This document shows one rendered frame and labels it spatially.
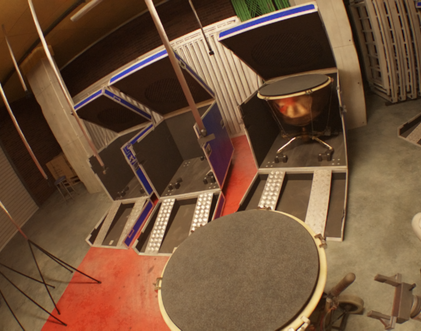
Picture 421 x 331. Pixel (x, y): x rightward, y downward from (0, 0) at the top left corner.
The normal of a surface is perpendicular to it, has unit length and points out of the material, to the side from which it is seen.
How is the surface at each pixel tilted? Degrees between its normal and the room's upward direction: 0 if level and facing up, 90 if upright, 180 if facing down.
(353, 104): 90
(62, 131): 90
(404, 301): 21
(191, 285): 0
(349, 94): 90
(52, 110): 90
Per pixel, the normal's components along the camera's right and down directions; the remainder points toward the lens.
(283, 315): -0.36, -0.83
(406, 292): -0.06, -0.77
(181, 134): -0.24, 0.52
